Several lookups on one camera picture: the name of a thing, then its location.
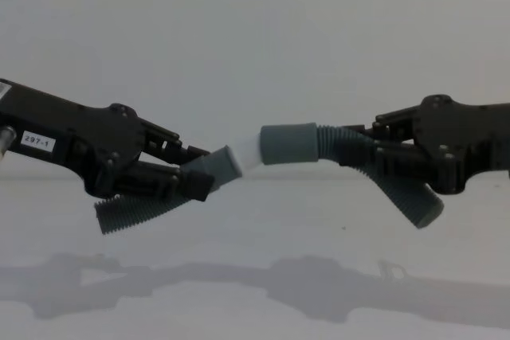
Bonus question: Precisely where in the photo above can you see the white plastic hose connector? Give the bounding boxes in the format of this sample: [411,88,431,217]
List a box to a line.
[233,134,267,177]

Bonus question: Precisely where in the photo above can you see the white curtain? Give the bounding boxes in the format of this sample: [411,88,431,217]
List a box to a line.
[0,0,510,184]

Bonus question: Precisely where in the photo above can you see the short grey corrugated hose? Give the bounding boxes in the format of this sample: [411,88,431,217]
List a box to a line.
[93,143,244,236]

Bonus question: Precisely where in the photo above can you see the silver cable plug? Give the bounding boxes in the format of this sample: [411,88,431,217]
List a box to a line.
[0,126,16,154]

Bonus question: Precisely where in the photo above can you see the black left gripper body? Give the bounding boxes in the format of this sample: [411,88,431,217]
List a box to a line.
[0,78,145,198]

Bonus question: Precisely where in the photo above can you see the white table cloth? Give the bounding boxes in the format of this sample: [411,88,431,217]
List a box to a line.
[0,176,510,340]

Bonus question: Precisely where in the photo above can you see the long grey corrugated hose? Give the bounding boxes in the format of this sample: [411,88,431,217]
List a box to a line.
[258,120,445,230]

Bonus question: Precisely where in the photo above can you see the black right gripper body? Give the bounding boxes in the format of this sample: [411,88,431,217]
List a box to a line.
[413,95,510,197]

